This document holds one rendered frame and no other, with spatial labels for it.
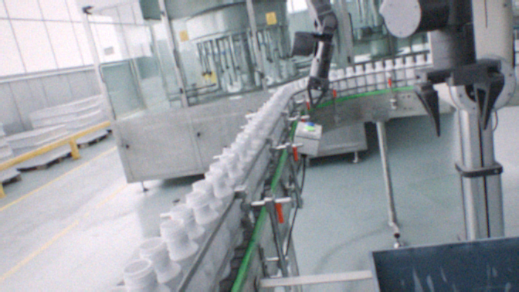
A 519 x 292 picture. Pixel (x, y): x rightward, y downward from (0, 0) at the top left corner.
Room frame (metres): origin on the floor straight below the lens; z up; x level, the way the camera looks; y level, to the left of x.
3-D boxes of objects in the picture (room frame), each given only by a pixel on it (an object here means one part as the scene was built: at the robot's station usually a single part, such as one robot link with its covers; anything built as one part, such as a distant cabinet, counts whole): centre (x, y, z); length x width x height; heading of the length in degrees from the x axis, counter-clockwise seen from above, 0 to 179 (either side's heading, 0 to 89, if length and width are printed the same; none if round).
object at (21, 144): (8.07, 4.48, 0.33); 1.23 x 1.04 x 0.66; 77
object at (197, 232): (0.64, 0.15, 1.08); 0.06 x 0.06 x 0.17
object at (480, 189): (1.15, -0.62, 0.74); 0.11 x 0.11 x 0.40; 78
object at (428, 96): (0.58, -0.27, 1.26); 0.07 x 0.07 x 0.09; 79
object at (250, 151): (1.11, 0.04, 1.08); 0.06 x 0.06 x 0.17
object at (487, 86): (0.58, -0.31, 1.26); 0.07 x 0.07 x 0.09; 79
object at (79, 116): (9.70, 4.31, 0.50); 1.23 x 1.04 x 1.00; 79
